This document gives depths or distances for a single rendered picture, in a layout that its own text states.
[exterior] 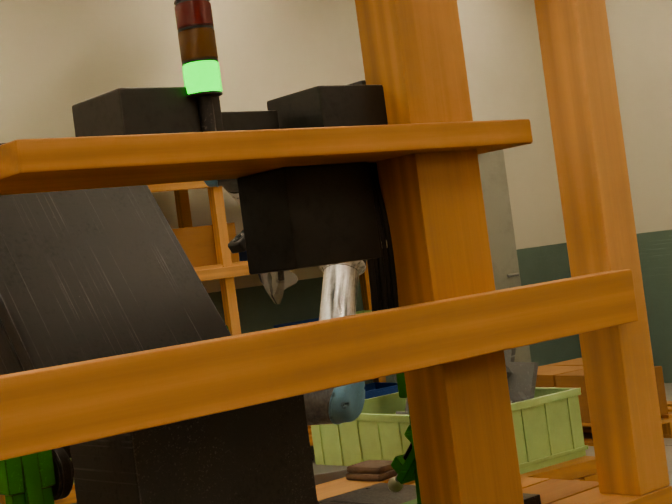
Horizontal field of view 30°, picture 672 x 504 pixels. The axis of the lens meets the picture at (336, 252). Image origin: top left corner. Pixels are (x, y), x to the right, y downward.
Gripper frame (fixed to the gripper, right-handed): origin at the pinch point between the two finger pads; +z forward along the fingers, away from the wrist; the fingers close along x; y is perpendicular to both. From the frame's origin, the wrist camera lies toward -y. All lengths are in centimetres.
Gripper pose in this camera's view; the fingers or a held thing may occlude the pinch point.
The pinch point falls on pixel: (274, 298)
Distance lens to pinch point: 264.0
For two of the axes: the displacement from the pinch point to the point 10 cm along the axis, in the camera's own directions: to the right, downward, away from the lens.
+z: 1.3, 9.9, -0.1
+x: -6.4, 0.9, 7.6
